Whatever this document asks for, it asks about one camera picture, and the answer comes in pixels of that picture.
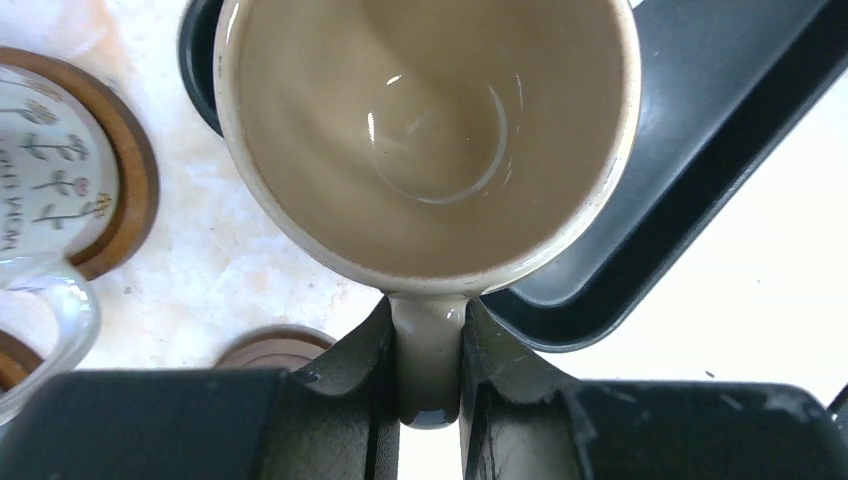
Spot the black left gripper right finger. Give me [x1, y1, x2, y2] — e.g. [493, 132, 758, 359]
[460, 300, 847, 479]

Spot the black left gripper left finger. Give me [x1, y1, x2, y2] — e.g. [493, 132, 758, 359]
[1, 300, 400, 479]

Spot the beige round mug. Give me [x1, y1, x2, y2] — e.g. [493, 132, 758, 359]
[213, 1, 642, 429]

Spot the white mug yellow inside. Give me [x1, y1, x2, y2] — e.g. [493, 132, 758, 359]
[1, 67, 119, 425]

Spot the black serving tray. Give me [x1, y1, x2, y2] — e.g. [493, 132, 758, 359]
[178, 1, 847, 352]

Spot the dark brown coaster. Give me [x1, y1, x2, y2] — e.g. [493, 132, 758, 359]
[214, 324, 336, 371]

